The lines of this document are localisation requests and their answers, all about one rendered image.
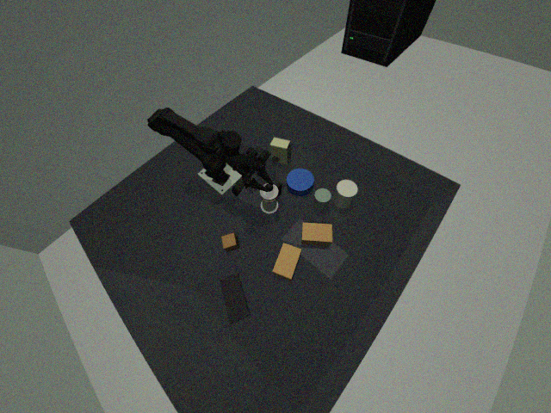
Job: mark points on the french press coffee maker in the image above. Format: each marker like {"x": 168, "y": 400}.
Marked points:
{"x": 269, "y": 202}

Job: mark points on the blue short cylinder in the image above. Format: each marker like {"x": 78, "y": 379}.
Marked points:
{"x": 300, "y": 182}

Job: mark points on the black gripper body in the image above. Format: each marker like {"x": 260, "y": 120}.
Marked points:
{"x": 237, "y": 188}

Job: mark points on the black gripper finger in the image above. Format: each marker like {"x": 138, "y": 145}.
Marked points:
{"x": 263, "y": 173}
{"x": 254, "y": 184}

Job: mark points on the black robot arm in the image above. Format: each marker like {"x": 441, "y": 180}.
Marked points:
{"x": 203, "y": 143}

